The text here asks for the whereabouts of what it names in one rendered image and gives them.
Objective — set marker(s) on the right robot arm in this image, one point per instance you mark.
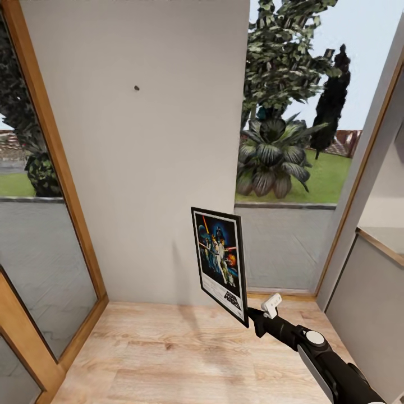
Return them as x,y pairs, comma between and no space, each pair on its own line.
343,383

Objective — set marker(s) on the door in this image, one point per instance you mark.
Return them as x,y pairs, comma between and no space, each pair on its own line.
52,292

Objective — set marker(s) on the fixed window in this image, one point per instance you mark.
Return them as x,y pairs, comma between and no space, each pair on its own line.
319,78

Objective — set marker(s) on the poster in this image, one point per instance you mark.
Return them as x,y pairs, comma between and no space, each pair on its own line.
220,254

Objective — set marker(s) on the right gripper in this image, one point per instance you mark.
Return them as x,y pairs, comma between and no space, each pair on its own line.
266,324

